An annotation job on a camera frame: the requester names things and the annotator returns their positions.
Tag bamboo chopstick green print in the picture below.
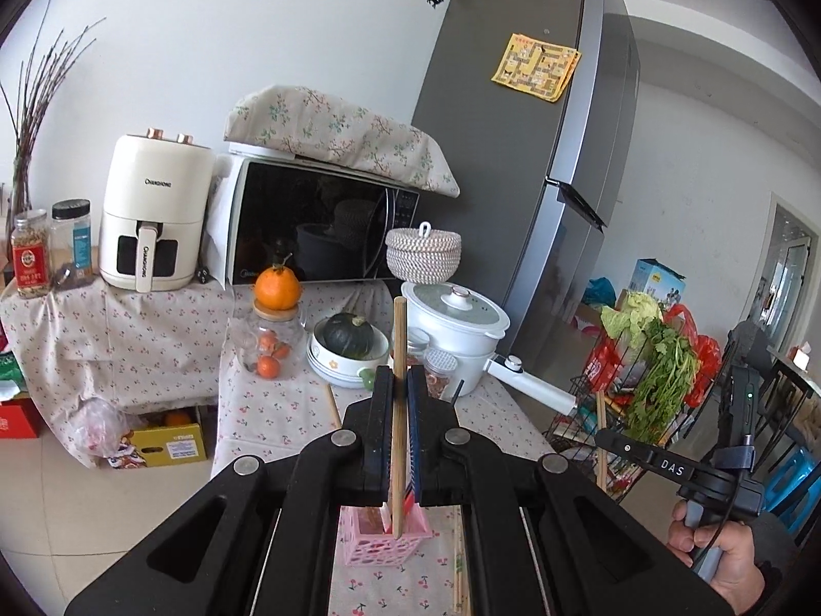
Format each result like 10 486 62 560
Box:
452 508 466 614

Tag white plastic spoon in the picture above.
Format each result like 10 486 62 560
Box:
379 502 393 534

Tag red plastic spoon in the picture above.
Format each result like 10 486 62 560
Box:
402 487 415 516

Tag brown wooden chopstick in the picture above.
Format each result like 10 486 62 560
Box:
324 383 342 430

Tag right hand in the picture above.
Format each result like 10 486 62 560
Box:
666 500 768 616

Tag pink perforated utensil basket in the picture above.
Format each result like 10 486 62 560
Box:
338 505 433 567

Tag green leafy vegetables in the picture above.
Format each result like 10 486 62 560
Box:
626 320 700 444

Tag red plastic bag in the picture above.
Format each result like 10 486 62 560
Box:
664 303 722 409

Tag yellow cardboard box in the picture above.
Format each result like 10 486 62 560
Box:
123 408 207 467

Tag red snack bag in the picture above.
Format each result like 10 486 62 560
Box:
583 335 626 395

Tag napa cabbage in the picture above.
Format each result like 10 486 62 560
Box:
600 290 662 349

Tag white bowl with avocado print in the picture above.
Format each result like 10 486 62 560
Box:
306 320 389 391

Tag jar of dried slices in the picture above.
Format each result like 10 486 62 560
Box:
423 348 459 400

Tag glass jar with tangerines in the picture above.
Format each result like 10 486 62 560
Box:
238 300 306 381

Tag blue cardboard box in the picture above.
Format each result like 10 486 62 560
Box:
628 257 686 309

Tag dark green squash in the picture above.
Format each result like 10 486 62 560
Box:
320 313 375 359

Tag white electric pot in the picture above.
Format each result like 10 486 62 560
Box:
401 281 576 414

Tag jar of red dried fruit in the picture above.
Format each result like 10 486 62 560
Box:
406 327 430 365

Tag cherry print tablecloth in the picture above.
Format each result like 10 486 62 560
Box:
0 274 557 616

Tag orange fruit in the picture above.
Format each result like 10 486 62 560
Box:
253 260 302 312

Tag woven basket with lid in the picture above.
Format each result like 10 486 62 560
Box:
385 221 462 284

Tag black microwave oven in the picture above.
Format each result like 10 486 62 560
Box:
201 143 420 286

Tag clear jar black lid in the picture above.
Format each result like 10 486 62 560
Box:
49 199 94 290

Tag white air fryer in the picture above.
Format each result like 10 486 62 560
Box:
99 128 214 294

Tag spice jar red label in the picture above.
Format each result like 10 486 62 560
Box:
11 208 51 299

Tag floral cloth cover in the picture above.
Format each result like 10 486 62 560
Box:
224 85 461 198

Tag grey refrigerator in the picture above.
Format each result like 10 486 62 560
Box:
412 0 640 375

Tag yellow paper on fridge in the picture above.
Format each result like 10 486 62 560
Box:
491 33 582 103

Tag dried branches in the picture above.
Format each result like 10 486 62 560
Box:
2 6 106 232

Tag black wire basket rack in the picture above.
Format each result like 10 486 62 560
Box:
544 332 714 505

